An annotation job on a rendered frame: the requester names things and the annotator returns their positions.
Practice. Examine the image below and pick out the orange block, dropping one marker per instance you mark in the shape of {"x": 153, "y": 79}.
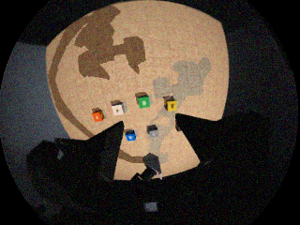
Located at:
{"x": 98, "y": 116}

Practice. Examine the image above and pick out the green block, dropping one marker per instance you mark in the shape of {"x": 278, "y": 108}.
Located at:
{"x": 144, "y": 102}

